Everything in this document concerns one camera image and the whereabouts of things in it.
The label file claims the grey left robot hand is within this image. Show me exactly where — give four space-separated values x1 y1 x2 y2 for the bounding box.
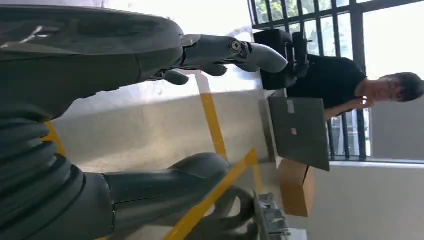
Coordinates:
0 4 289 240

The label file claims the silver wheel hubcap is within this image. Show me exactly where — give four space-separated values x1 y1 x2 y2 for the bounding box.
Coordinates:
185 185 293 240

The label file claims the yellow floor tape line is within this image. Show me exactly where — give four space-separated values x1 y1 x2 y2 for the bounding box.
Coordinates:
42 120 66 157
164 148 260 240
198 92 230 162

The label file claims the black office chair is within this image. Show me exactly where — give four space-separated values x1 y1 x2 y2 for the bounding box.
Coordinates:
253 29 311 81

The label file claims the grey laptop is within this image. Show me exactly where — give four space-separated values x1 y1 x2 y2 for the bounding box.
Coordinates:
267 96 331 172

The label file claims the person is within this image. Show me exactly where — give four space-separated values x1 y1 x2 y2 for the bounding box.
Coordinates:
259 52 424 122

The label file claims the brown cardboard box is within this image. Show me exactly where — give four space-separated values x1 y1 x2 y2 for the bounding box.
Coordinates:
277 158 316 219

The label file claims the black window grille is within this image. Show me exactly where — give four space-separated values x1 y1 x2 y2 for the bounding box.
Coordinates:
247 0 424 162

